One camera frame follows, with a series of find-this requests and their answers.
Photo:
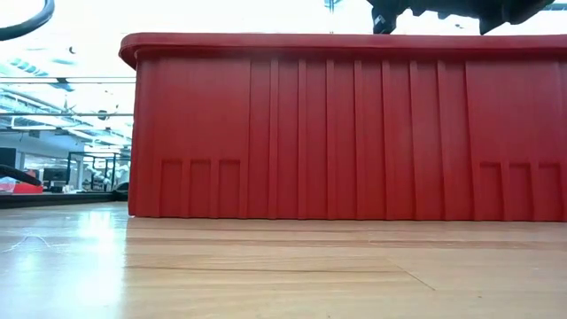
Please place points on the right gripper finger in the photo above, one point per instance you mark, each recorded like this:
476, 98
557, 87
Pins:
383, 17

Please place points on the black background rig frame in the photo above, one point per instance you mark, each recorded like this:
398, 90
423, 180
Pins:
99, 155

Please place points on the black aluminium frame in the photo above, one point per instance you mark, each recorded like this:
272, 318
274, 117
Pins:
53, 200

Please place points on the red plastic bin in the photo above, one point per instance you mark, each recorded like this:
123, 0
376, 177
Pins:
310, 133

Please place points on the red roller cart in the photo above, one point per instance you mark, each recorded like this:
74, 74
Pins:
26, 189

